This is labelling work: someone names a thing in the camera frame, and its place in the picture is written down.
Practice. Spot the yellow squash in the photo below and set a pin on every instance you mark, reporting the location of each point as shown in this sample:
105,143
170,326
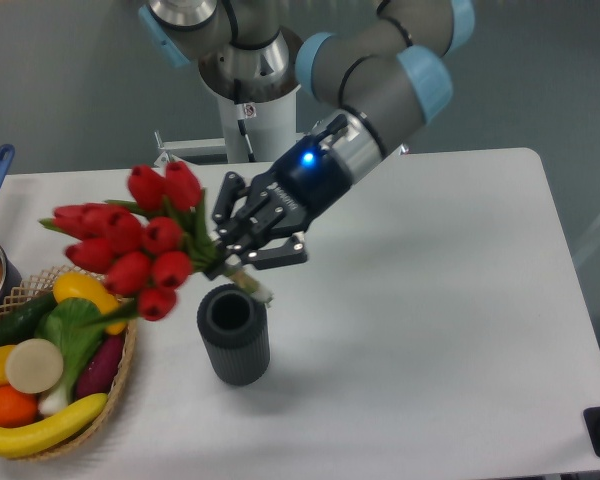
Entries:
76,285

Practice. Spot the purple sweet potato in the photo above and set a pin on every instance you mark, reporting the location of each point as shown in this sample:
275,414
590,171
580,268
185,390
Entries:
99,374

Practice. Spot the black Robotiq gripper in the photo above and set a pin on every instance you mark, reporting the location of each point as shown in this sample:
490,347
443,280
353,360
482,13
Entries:
280,202

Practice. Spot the green bok choy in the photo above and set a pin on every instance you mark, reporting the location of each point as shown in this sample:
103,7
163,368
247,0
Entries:
65,327

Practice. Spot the yellow banana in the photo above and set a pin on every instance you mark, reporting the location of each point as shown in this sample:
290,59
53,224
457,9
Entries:
47,433

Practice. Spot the green cucumber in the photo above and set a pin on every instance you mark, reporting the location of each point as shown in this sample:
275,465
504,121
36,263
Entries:
21,323

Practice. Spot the woven wicker basket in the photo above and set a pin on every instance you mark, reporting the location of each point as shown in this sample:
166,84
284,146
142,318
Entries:
42,283

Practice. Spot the red tulip bouquet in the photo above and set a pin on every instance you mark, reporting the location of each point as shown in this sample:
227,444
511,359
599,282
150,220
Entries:
146,248

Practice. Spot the orange fruit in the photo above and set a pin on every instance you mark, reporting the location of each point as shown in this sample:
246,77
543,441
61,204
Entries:
17,409

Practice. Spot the dark grey ribbed vase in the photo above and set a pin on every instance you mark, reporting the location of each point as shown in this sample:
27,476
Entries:
234,329

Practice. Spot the beige round slice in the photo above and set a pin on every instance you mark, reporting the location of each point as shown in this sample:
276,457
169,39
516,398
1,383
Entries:
34,366

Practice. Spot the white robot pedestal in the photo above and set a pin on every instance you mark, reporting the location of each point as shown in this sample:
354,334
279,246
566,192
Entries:
251,132

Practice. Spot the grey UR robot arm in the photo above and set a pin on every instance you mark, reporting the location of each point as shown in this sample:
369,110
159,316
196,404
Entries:
322,112

